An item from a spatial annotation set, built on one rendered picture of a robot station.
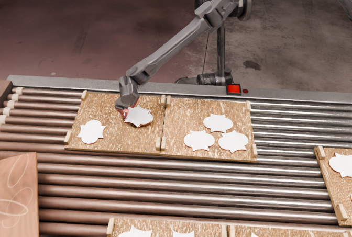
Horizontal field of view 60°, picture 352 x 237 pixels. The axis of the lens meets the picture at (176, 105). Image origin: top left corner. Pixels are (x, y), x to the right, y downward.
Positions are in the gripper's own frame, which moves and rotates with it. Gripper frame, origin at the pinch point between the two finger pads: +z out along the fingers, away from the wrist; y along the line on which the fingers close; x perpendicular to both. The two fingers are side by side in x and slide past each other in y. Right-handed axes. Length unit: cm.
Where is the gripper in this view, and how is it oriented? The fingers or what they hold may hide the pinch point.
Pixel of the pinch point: (128, 111)
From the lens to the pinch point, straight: 144.6
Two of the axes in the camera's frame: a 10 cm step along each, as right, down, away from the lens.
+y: 4.2, -6.3, 6.6
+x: -9.1, -3.2, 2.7
